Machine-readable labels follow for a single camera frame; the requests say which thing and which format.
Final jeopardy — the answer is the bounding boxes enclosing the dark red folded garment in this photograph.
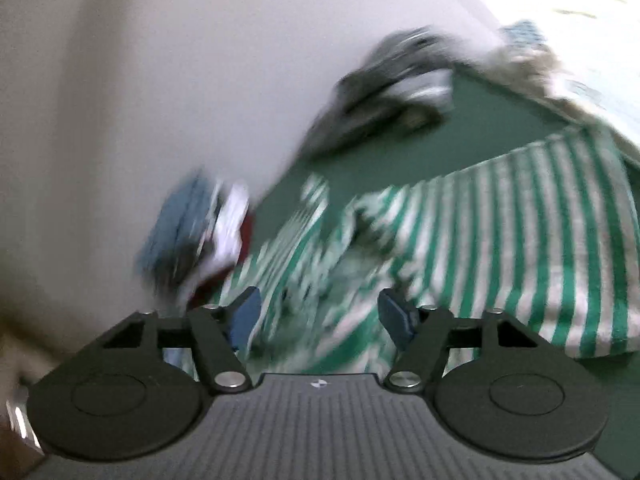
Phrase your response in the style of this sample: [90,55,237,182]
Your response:
[190,210,256,306]

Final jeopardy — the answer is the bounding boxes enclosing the grey striped garment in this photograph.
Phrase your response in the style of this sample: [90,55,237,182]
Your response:
[300,27,458,161]

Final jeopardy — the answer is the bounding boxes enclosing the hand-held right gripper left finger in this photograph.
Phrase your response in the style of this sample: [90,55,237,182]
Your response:
[100,286,263,395]

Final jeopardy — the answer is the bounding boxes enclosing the pale bedding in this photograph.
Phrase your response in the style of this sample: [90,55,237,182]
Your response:
[480,40,640,161]

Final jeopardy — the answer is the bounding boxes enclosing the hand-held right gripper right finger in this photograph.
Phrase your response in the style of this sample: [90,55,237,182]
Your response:
[377,287,542,394]

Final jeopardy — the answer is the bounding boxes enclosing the blue folded garment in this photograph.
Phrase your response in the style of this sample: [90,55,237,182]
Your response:
[135,170,226,286]

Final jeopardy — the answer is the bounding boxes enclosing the green white striped shirt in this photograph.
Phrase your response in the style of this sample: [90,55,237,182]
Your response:
[215,125,632,376]

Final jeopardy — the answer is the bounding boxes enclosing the green bed sheet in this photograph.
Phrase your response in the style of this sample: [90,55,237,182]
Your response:
[247,67,640,480]

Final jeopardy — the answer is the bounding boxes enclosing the blue checked cloth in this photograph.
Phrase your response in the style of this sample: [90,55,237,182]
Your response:
[502,20,548,51]

